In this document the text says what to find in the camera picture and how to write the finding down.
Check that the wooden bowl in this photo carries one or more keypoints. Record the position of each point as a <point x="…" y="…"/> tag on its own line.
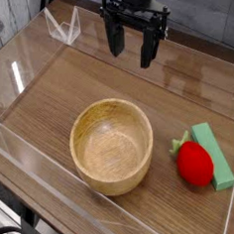
<point x="111" y="144"/>

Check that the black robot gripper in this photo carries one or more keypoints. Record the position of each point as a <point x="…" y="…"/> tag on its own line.
<point x="136" y="14"/>

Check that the black stand lower left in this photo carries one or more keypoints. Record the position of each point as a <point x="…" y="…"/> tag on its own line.
<point x="17" y="218"/>

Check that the green rectangular block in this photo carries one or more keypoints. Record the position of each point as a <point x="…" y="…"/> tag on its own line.
<point x="223" y="176"/>

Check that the red plush strawberry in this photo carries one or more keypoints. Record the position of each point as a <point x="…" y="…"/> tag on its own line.
<point x="193" y="162"/>

